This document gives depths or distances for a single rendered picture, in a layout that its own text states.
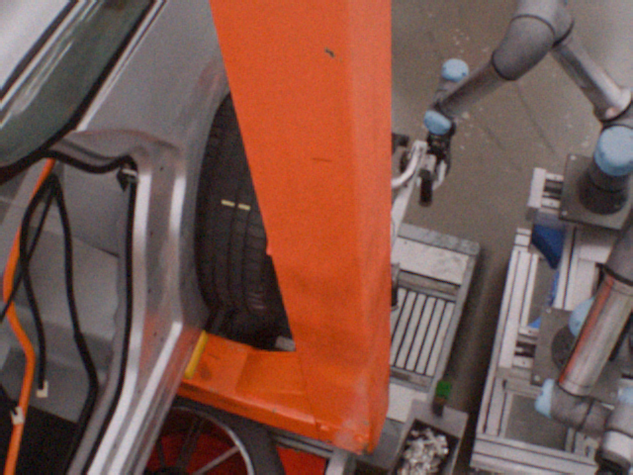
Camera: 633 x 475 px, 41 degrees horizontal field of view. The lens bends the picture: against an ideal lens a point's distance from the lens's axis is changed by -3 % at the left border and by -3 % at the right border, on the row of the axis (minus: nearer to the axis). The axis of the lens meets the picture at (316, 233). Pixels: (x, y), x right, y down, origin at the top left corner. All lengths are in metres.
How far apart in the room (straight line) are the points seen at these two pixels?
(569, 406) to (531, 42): 0.86
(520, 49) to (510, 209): 1.36
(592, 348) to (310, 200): 0.79
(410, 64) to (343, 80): 2.82
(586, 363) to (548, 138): 1.91
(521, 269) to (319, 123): 2.03
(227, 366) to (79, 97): 1.07
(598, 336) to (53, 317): 1.29
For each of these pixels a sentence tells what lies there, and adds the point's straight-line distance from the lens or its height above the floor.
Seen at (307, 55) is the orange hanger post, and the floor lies 2.17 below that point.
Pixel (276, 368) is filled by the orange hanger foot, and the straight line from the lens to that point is 2.28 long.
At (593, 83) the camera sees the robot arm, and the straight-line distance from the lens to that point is 2.32.
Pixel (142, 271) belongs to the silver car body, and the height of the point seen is 1.21.
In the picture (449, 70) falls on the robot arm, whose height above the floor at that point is 1.01.
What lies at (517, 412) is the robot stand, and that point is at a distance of 2.84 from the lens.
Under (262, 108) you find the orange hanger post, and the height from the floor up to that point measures 2.05.
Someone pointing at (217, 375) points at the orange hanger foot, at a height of 0.68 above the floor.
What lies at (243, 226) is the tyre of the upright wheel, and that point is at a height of 1.09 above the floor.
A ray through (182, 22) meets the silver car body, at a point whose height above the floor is 1.62.
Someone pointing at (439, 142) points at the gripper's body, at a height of 0.89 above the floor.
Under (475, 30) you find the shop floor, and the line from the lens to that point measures 3.94.
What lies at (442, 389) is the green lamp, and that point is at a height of 0.66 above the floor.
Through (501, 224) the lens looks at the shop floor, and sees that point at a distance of 3.35.
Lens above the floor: 2.89
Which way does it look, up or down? 60 degrees down
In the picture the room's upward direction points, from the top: 9 degrees counter-clockwise
